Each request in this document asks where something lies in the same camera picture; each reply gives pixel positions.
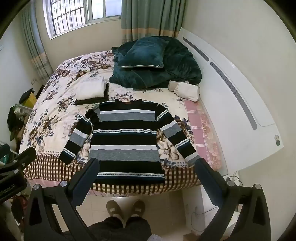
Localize white nightstand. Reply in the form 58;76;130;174
183;171;241;241

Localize dark hanging clothes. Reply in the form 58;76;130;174
7;107;26;142

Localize dark green velvet quilt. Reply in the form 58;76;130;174
109;35;202;88

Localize folded white garment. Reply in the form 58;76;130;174
76;77;105;100

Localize pink floral towel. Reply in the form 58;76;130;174
184;100;228;171

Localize yellow box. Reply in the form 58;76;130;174
23;93;37;108

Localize dark red bag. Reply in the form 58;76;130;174
11;195;28;220

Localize person's dark pants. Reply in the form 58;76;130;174
62;215;153;241

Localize floral bed sheet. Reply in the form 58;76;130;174
20;50;228;197

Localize beige slipper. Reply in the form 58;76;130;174
131;200;146;217
106;200;124;218

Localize rolled beige cloth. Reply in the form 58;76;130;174
168;80;184;93
177;82;200;102

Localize folded dark garment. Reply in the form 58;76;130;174
75;83;110;106

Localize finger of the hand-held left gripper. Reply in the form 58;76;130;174
0;147;37;179

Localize dark green velvet pillow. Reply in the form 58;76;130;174
117;38;169;69

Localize barred window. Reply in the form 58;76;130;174
45;0;123;40

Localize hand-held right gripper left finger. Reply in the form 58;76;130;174
23;158;100;241

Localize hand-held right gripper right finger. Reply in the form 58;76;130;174
195;158;271;241

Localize white bed headboard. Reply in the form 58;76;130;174
177;27;284;174

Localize striped knit sweater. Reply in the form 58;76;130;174
58;98;201;184

